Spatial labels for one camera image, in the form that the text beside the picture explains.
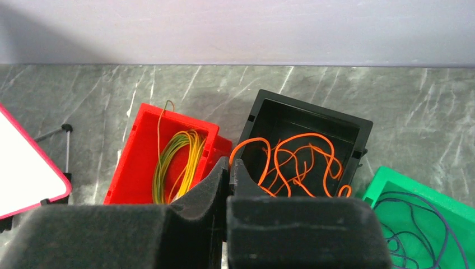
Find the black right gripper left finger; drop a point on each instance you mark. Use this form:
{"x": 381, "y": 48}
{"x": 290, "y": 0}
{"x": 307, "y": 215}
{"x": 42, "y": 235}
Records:
{"x": 187, "y": 233}

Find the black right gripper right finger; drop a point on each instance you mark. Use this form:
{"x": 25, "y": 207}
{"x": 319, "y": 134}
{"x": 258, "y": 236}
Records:
{"x": 300, "y": 232}

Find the red plastic bin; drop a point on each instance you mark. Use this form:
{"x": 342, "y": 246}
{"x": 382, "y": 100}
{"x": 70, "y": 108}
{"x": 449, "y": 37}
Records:
{"x": 151, "y": 131}

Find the black plastic bin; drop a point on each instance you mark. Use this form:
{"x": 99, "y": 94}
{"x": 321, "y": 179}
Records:
{"x": 291, "y": 148}

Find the green plastic bin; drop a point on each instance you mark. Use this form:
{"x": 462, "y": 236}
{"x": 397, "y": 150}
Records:
{"x": 422, "y": 227}

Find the pink framed whiteboard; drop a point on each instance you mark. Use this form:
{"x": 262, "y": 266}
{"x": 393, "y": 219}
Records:
{"x": 29, "y": 178}

